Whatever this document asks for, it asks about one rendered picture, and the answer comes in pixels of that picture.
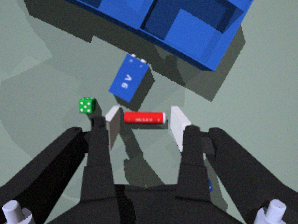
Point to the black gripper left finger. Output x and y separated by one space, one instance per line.
30 195

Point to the blue rack of three bins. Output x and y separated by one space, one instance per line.
202 29

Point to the red battery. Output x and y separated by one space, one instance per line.
144 118

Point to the green die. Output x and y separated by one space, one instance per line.
87 105

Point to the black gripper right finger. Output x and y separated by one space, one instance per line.
259 196

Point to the blue nine-volt battery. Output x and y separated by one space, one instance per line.
128 77

